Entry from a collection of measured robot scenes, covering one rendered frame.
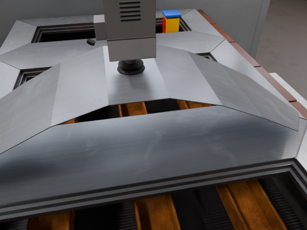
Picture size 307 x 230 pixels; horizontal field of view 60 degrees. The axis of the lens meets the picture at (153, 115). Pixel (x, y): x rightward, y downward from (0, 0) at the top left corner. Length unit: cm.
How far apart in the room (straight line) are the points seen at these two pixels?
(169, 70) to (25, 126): 23
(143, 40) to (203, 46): 57
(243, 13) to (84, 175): 113
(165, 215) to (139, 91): 33
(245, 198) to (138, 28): 47
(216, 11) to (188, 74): 94
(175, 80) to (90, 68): 14
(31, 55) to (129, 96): 59
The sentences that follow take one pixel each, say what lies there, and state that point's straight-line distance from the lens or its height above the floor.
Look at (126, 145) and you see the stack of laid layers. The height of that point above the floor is 84.
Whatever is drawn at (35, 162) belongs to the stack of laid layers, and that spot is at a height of 84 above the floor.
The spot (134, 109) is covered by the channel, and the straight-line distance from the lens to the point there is 87.
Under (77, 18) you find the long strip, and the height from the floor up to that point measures 84.
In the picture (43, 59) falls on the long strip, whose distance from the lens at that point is 87.
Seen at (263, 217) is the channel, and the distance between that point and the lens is 66.
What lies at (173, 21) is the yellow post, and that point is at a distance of 105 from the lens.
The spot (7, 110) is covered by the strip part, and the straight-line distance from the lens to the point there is 50.
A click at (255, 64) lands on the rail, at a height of 83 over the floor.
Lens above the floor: 121
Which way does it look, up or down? 39 degrees down
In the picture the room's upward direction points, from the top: straight up
